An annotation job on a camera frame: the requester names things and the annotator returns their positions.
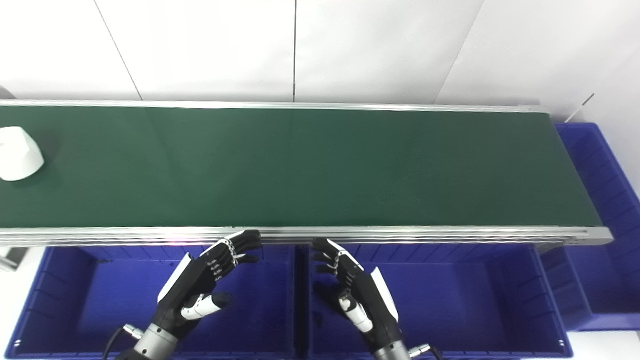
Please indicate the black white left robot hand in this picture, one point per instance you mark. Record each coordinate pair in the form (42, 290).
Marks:
(192, 285)

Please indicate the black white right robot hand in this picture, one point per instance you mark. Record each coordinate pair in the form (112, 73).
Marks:
(367, 295)

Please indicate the white plastic part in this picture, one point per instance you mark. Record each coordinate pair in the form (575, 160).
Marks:
(17, 155)

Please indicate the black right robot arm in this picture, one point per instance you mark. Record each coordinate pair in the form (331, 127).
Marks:
(391, 353)

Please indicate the green conveyor belt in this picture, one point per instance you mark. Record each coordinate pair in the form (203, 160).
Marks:
(400, 235)
(310, 165)

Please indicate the blue plastic bin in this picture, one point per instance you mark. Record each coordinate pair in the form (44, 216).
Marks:
(460, 300)
(100, 300)
(605, 170)

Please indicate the aluminium conveyor leg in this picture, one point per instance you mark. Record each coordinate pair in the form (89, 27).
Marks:
(11, 257)

